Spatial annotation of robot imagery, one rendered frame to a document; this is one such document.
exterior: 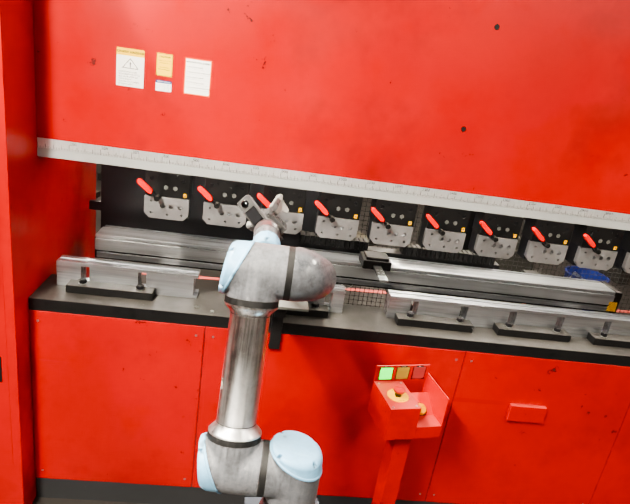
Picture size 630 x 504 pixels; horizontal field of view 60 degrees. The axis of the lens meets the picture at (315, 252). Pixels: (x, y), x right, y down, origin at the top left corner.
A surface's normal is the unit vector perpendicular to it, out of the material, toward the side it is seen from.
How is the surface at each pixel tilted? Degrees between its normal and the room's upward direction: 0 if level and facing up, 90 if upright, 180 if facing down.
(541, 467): 90
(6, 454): 90
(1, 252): 90
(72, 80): 90
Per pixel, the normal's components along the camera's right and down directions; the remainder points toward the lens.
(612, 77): 0.07, 0.35
